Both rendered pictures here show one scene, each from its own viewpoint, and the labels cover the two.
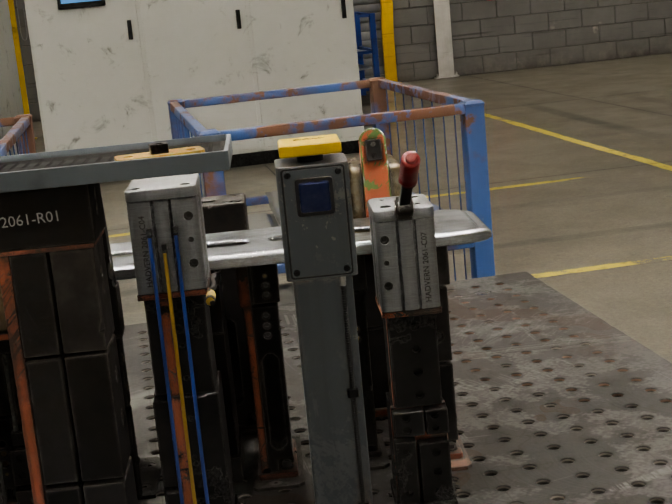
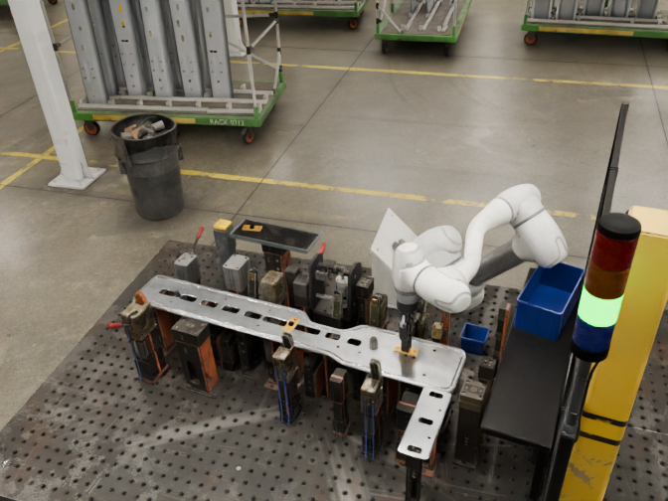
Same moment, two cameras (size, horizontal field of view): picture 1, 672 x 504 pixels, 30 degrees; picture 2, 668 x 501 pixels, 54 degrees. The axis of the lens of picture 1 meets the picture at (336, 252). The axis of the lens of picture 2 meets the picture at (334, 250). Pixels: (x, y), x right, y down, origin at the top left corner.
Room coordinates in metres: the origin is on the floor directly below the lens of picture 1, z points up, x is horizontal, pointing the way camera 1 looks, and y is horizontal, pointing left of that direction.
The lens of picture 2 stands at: (3.13, 1.57, 2.68)
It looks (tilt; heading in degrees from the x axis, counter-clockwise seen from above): 35 degrees down; 208
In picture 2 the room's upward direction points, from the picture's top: 3 degrees counter-clockwise
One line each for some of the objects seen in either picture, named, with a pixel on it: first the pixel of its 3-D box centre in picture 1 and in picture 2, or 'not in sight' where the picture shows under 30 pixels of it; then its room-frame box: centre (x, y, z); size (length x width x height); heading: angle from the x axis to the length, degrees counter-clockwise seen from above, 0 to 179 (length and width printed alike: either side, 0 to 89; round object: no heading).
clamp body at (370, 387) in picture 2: not in sight; (371, 416); (1.71, 0.94, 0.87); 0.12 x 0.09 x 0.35; 2
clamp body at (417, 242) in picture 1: (412, 355); (192, 290); (1.39, -0.08, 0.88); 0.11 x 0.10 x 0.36; 2
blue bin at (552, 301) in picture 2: not in sight; (549, 297); (1.10, 1.40, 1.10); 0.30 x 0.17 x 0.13; 173
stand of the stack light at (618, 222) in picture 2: not in sight; (588, 347); (2.12, 1.57, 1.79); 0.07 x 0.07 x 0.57
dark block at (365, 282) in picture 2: not in sight; (366, 321); (1.30, 0.74, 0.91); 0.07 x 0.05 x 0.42; 2
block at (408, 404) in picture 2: not in sight; (408, 428); (1.69, 1.07, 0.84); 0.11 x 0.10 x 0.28; 2
